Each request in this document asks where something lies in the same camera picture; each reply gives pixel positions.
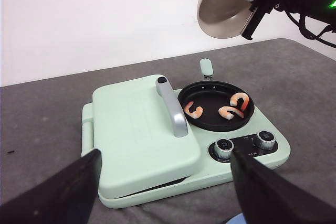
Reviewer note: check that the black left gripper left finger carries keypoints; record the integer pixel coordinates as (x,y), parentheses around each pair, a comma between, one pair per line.
(66,197)

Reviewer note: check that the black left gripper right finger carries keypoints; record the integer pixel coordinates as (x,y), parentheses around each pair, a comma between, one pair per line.
(266,197)

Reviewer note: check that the beige ribbed bowl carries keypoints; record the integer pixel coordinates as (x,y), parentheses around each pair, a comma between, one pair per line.
(223,18)

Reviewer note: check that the breakfast maker hinged lid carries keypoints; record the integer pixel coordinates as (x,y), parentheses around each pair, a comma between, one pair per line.
(134,133)

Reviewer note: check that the right pink shrimp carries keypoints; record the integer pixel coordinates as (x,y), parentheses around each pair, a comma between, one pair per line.
(240,96)

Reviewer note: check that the pink shrimp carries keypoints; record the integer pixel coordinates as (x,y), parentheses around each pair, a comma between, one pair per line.
(240,96)
(227,112)
(196,114)

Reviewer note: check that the middle pink shrimp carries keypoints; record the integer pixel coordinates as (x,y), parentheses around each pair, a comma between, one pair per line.
(227,112)

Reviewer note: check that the left pink shrimp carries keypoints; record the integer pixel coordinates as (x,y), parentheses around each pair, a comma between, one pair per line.
(196,114)

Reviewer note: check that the right silver control knob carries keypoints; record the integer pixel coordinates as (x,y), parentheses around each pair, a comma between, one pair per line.
(265,140)

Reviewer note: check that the silver control knob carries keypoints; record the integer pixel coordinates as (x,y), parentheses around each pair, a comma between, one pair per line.
(265,140)
(223,148)

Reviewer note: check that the left silver control knob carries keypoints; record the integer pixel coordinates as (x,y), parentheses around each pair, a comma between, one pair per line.
(223,148)

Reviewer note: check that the small black frying pan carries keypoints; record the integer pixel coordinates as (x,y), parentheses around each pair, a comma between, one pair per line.
(212,95)

